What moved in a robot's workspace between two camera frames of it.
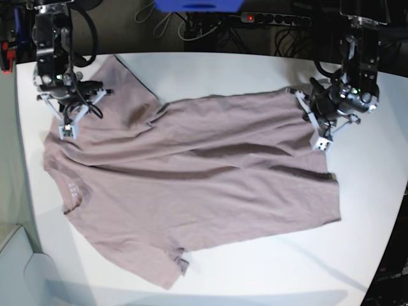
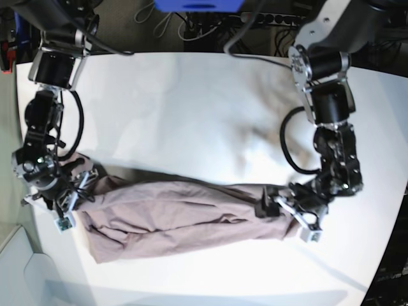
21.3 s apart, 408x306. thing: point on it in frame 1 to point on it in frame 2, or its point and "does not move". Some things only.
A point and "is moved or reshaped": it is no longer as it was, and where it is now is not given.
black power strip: x=275 y=19 does not move
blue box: x=198 y=6 does not move
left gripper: x=324 y=102 to x=299 y=198
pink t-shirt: x=151 y=180 is moved or reshaped
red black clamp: x=8 y=53 does not move
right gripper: x=81 y=92 to x=64 y=187
